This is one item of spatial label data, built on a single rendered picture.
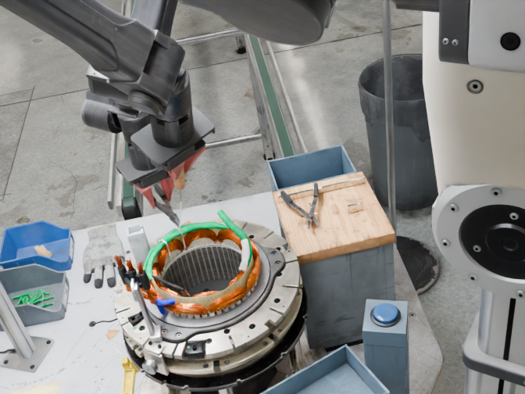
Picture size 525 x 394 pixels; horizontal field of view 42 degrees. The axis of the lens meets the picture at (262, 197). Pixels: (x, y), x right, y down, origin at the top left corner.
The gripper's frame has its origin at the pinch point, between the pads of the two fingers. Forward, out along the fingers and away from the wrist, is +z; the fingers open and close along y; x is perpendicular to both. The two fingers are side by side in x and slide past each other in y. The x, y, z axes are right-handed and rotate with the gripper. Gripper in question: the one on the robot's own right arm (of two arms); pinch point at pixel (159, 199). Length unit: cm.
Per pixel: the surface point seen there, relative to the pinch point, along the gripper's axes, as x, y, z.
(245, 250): 20.7, -6.2, 0.0
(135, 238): 7.6, 7.8, -0.9
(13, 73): -342, -17, 136
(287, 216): 8.6, -21.1, 10.1
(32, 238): -54, 22, 39
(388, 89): -50, -93, 40
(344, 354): 40.5, -11.2, 10.1
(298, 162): -7.1, -33.8, 12.9
